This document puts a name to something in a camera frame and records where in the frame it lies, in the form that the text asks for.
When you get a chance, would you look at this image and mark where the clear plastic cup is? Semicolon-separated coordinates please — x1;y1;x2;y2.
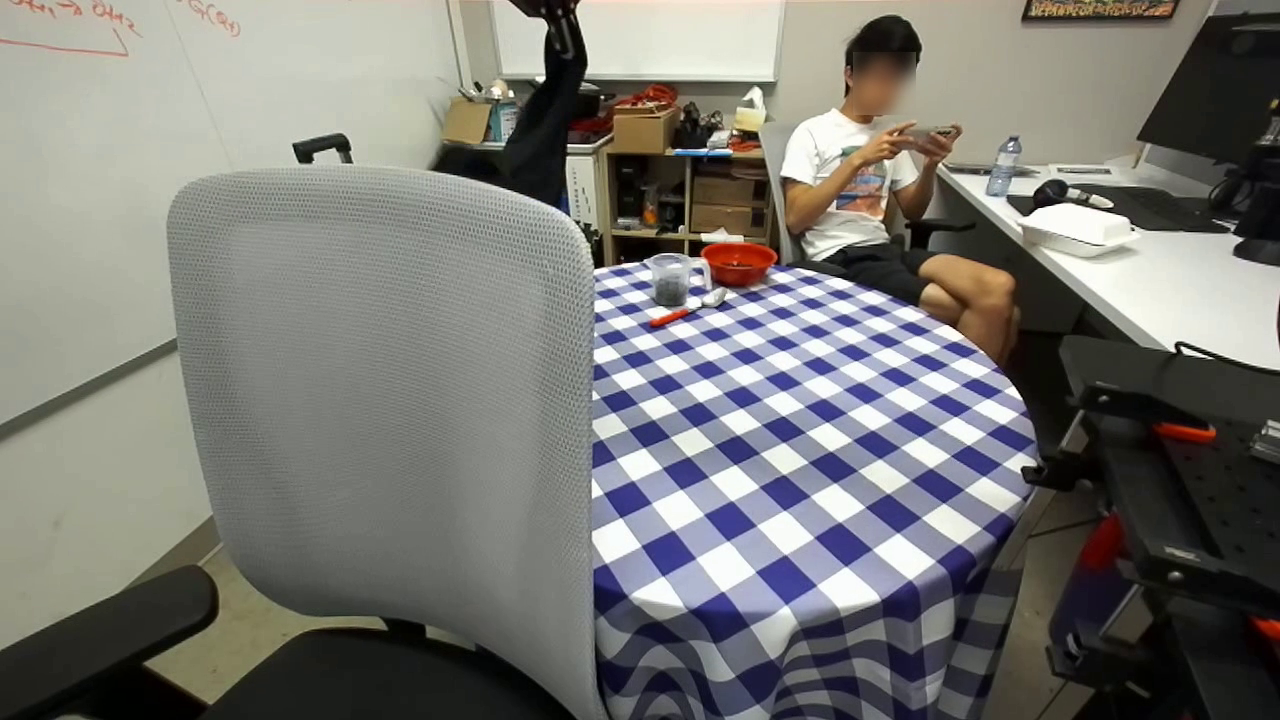
647;250;688;306

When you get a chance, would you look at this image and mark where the white desk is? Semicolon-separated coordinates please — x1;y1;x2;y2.
942;172;1280;369

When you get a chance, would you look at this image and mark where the black computer monitor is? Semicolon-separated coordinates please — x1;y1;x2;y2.
1133;11;1280;266

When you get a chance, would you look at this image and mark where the wooden storage shelf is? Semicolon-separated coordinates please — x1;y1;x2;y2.
568;140;775;265

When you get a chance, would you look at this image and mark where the grey mesh office chair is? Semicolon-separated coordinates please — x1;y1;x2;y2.
0;162;608;720

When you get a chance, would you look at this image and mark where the blue white checkered tablecloth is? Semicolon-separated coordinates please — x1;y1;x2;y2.
593;265;1038;720

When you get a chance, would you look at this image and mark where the seated person white shirt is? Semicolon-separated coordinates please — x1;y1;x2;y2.
780;16;1020;364

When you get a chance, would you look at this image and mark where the brown cardboard box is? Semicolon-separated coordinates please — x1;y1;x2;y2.
612;108;676;150

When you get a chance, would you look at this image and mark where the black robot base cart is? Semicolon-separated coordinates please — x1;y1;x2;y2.
1028;337;1280;720

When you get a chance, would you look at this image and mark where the clear water bottle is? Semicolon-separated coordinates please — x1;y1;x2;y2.
984;137;1026;197

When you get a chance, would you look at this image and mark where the red bowl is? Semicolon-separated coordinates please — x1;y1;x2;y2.
706;241;775;289

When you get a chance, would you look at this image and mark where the red marker pen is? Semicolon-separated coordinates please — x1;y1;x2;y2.
643;305;706;333

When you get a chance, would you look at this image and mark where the white styrofoam food box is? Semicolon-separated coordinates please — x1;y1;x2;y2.
1026;203;1138;259

